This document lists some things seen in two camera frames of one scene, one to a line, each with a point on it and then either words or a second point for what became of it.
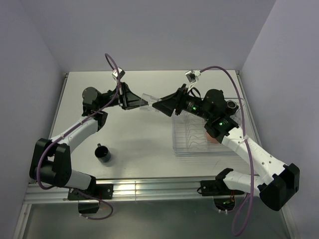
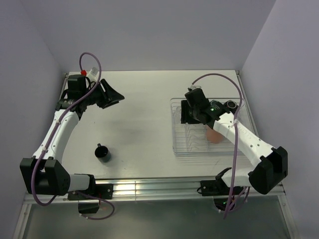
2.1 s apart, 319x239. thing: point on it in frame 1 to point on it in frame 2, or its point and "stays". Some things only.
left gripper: [126, 99] to [109, 96]
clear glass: [146, 101] to [176, 109]
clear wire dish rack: [189, 138] stays
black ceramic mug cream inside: [231, 107] stays
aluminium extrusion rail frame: [127, 190] stays
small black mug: [102, 153] stays
